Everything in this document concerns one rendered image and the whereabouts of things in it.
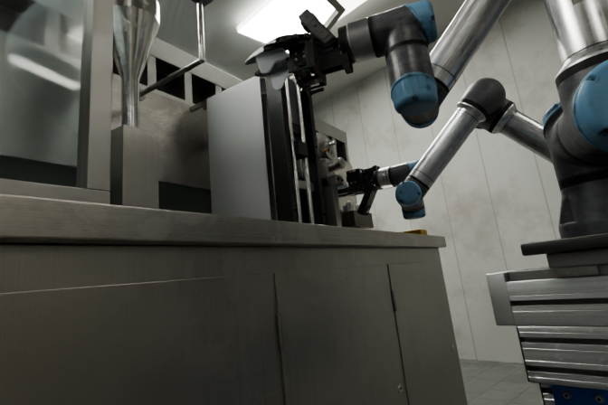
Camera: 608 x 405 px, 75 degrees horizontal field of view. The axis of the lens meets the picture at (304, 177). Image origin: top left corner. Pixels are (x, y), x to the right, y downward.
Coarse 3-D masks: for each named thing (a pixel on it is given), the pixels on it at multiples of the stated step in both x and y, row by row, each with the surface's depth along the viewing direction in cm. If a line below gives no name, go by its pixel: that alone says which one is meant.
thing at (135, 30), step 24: (120, 24) 95; (144, 24) 97; (120, 48) 95; (144, 48) 98; (120, 72) 96; (120, 144) 87; (144, 144) 91; (120, 168) 86; (144, 168) 89; (120, 192) 84; (144, 192) 88
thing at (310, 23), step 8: (304, 16) 79; (312, 16) 78; (304, 24) 80; (312, 24) 78; (320, 24) 77; (312, 32) 77; (320, 32) 76; (328, 32) 75; (320, 40) 76; (328, 40) 75
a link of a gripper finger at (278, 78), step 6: (288, 60) 81; (276, 66) 82; (282, 66) 82; (258, 72) 84; (270, 72) 83; (276, 72) 83; (282, 72) 82; (288, 72) 82; (276, 78) 83; (282, 78) 82; (276, 84) 82; (282, 84) 81
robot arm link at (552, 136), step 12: (552, 108) 69; (552, 120) 69; (552, 132) 69; (552, 144) 69; (552, 156) 71; (564, 156) 67; (564, 168) 68; (576, 168) 65; (588, 168) 64; (600, 168) 63
